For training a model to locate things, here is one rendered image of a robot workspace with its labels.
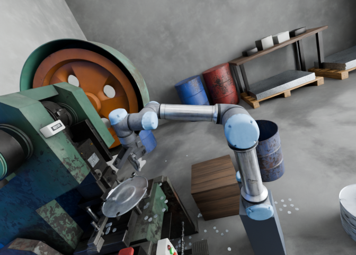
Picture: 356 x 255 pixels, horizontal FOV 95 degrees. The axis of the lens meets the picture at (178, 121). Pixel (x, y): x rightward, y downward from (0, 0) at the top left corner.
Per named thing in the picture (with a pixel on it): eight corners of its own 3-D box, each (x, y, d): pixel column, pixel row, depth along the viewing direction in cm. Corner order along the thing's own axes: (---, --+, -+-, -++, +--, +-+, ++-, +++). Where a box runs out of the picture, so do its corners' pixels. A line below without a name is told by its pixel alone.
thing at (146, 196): (162, 193, 106) (153, 177, 101) (159, 212, 93) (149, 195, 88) (128, 203, 110) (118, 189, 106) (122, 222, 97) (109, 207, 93)
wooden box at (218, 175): (238, 180, 173) (229, 154, 161) (249, 212, 138) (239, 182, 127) (202, 188, 182) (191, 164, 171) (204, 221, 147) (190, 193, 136)
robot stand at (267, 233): (283, 235, 115) (270, 189, 100) (288, 265, 100) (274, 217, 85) (255, 231, 124) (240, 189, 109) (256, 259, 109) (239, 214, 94)
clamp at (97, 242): (113, 220, 94) (103, 208, 91) (99, 252, 79) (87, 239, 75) (104, 222, 95) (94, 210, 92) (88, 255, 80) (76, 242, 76)
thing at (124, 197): (141, 209, 82) (140, 208, 82) (93, 223, 87) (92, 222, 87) (151, 171, 109) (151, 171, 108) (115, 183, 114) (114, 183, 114)
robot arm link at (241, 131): (265, 196, 87) (247, 102, 68) (277, 224, 73) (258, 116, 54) (242, 199, 90) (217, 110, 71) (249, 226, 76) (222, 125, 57)
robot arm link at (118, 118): (123, 116, 63) (103, 118, 65) (132, 137, 70) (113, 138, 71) (130, 106, 70) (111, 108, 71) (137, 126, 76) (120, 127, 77)
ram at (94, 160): (121, 172, 101) (94, 132, 91) (111, 191, 87) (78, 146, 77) (98, 180, 104) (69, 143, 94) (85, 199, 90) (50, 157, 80)
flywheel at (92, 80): (64, 30, 114) (47, 117, 139) (40, 25, 95) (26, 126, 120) (159, 77, 123) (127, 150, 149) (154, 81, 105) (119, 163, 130)
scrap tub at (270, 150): (274, 151, 189) (265, 115, 173) (297, 176, 150) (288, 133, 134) (238, 162, 197) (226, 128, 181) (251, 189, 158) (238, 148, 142)
